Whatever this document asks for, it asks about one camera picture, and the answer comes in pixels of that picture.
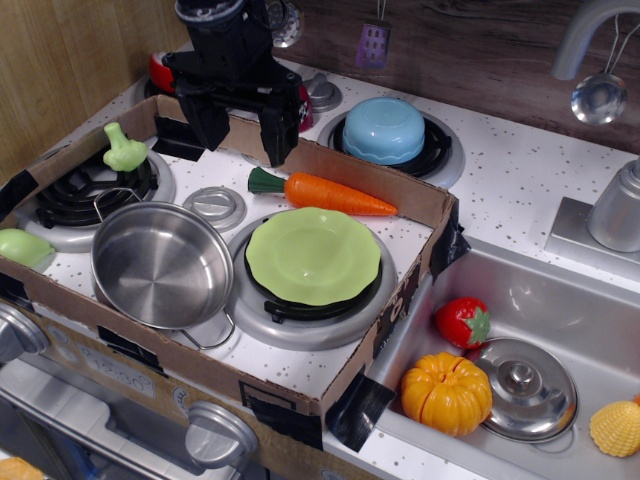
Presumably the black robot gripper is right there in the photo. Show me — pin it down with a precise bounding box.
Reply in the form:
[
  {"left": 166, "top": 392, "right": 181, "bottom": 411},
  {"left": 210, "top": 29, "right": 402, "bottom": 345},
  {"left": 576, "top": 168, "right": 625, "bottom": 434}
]
[{"left": 162, "top": 1, "right": 302, "bottom": 167}]

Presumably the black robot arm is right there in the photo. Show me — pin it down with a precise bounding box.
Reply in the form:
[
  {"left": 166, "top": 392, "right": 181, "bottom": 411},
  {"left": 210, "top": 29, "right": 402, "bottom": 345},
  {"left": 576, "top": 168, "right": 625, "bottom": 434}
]
[{"left": 162, "top": 0, "right": 302, "bottom": 167}]

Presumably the stainless steel pot lid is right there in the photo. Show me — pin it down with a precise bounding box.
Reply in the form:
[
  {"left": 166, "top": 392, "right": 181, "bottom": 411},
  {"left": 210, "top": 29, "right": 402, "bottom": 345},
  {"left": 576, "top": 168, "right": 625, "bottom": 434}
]
[{"left": 465, "top": 337, "right": 579, "bottom": 443}]

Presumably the dark red toy beet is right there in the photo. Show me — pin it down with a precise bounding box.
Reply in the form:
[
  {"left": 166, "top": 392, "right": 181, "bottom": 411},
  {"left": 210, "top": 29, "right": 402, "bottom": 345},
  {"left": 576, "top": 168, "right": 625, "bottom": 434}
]
[{"left": 299, "top": 85, "right": 314, "bottom": 132}]

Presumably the silver stovetop knob rear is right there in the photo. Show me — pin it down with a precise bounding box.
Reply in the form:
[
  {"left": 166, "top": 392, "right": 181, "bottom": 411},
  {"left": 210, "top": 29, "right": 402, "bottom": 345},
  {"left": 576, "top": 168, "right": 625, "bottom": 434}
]
[{"left": 303, "top": 73, "right": 342, "bottom": 113}]

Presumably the silver stovetop knob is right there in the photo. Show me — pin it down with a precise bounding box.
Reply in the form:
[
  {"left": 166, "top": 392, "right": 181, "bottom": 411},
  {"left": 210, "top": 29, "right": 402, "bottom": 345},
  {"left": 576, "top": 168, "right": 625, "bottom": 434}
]
[
  {"left": 183, "top": 186, "right": 247, "bottom": 232},
  {"left": 303, "top": 73, "right": 342, "bottom": 113}
]

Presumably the silver stovetop knob centre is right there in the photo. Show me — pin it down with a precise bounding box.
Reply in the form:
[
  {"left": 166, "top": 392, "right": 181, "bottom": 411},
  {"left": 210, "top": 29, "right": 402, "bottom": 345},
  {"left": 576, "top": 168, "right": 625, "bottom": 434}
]
[{"left": 183, "top": 186, "right": 247, "bottom": 232}]

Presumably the orange toy carrot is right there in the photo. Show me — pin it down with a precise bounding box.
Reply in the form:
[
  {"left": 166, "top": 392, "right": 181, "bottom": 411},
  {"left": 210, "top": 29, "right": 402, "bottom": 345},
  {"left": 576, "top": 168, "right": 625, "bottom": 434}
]
[{"left": 247, "top": 167, "right": 398, "bottom": 216}]

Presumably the black rear left burner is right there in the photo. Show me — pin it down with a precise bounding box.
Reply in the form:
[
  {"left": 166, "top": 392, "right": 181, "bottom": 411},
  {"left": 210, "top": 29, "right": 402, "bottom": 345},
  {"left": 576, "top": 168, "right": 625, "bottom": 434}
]
[{"left": 143, "top": 76, "right": 175, "bottom": 99}]

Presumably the black burner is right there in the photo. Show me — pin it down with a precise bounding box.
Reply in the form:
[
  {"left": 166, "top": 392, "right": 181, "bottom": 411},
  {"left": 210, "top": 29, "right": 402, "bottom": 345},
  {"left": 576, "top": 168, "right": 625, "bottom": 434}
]
[
  {"left": 328, "top": 114, "right": 453, "bottom": 178},
  {"left": 143, "top": 76, "right": 175, "bottom": 99},
  {"left": 35, "top": 148, "right": 160, "bottom": 229},
  {"left": 243, "top": 214, "right": 385, "bottom": 322}
]

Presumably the hanging silver skimmer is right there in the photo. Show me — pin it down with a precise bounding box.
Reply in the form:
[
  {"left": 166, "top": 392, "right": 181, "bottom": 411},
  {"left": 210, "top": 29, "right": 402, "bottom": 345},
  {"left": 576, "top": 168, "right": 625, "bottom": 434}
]
[{"left": 266, "top": 1, "right": 304, "bottom": 49}]

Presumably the light blue plastic bowl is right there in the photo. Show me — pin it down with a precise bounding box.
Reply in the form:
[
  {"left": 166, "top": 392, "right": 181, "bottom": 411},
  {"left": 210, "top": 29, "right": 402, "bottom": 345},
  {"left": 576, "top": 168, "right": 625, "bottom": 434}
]
[{"left": 341, "top": 97, "right": 426, "bottom": 166}]

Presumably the hanging purple spatula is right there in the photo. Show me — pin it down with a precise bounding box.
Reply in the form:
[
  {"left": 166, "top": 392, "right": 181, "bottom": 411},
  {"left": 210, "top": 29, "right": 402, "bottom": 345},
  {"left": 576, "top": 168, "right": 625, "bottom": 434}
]
[{"left": 355, "top": 0, "right": 392, "bottom": 70}]

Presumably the light green plastic plate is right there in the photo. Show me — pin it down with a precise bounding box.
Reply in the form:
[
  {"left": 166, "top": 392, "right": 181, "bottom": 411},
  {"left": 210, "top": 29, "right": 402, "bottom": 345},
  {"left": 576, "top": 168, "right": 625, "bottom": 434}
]
[{"left": 244, "top": 206, "right": 383, "bottom": 307}]

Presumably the black front left burner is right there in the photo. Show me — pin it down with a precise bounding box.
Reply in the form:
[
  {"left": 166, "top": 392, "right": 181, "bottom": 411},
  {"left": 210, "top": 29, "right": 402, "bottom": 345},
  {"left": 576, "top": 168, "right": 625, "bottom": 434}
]
[{"left": 35, "top": 148, "right": 160, "bottom": 229}]

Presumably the black front right burner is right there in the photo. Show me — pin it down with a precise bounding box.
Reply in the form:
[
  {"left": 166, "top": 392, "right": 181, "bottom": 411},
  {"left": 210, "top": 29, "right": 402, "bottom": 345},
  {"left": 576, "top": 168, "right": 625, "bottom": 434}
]
[{"left": 243, "top": 214, "right": 385, "bottom": 322}]

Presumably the black rear right burner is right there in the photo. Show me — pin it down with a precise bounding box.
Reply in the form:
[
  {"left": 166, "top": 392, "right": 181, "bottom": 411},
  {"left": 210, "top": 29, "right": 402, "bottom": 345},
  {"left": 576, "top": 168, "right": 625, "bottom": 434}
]
[{"left": 328, "top": 114, "right": 453, "bottom": 178}]

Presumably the light green toy pear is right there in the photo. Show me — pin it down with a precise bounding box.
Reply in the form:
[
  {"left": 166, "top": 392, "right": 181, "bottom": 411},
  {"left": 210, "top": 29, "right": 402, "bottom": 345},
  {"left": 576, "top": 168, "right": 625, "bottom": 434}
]
[{"left": 0, "top": 228, "right": 55, "bottom": 268}]

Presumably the red toy strawberry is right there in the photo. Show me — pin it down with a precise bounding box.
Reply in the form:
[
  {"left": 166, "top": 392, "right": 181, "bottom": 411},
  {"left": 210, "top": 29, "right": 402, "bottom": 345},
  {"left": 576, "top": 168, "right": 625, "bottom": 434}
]
[{"left": 434, "top": 297, "right": 490, "bottom": 349}]

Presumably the silver stove knob left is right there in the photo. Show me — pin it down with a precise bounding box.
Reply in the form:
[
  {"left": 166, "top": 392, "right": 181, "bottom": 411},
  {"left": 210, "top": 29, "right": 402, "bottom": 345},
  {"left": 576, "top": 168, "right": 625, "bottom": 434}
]
[{"left": 0, "top": 303, "right": 50, "bottom": 364}]

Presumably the silver stove knob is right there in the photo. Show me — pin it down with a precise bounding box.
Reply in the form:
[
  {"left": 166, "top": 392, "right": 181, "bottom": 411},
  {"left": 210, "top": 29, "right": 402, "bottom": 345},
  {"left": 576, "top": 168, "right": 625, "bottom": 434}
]
[
  {"left": 0, "top": 303, "right": 50, "bottom": 364},
  {"left": 184, "top": 401, "right": 259, "bottom": 476}
]

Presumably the brown cardboard fence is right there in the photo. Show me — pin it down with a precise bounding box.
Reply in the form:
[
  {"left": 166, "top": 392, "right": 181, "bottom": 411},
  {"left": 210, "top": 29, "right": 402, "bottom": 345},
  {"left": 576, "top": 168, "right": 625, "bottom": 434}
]
[{"left": 1, "top": 116, "right": 470, "bottom": 450}]

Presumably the silver stove knob front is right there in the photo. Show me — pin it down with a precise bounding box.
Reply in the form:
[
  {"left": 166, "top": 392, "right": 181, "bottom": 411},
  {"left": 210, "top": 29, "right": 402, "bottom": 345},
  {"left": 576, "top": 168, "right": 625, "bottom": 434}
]
[{"left": 184, "top": 401, "right": 259, "bottom": 476}]

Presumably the orange toy pumpkin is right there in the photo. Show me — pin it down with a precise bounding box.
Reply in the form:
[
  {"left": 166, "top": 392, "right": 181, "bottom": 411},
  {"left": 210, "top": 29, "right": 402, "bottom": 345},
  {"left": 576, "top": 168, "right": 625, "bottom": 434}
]
[{"left": 401, "top": 352, "right": 493, "bottom": 437}]

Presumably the hanging silver ladle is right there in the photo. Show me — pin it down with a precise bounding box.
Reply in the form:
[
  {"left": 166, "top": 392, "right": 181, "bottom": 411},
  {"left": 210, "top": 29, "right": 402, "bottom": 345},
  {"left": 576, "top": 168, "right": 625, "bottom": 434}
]
[{"left": 571, "top": 16, "right": 639, "bottom": 126}]

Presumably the silver toy faucet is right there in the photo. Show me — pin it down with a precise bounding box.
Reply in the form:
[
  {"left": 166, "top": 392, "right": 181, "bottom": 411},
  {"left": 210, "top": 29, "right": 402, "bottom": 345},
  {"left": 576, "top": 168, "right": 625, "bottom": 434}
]
[{"left": 545, "top": 1, "right": 639, "bottom": 281}]

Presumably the silver toy sink basin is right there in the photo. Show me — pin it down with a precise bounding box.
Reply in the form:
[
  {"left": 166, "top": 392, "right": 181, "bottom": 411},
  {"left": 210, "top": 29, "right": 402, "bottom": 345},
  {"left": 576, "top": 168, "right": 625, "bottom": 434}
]
[{"left": 370, "top": 240, "right": 639, "bottom": 479}]

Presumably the yellow toy bottom left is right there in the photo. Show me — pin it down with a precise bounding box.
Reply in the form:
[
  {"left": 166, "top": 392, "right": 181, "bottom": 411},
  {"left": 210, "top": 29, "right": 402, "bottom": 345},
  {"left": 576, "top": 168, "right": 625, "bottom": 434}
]
[{"left": 0, "top": 457, "right": 44, "bottom": 480}]

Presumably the yellow toy corn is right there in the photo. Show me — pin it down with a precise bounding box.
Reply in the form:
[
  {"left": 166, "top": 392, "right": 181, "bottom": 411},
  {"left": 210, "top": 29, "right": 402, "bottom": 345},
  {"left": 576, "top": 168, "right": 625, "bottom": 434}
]
[{"left": 589, "top": 401, "right": 639, "bottom": 458}]

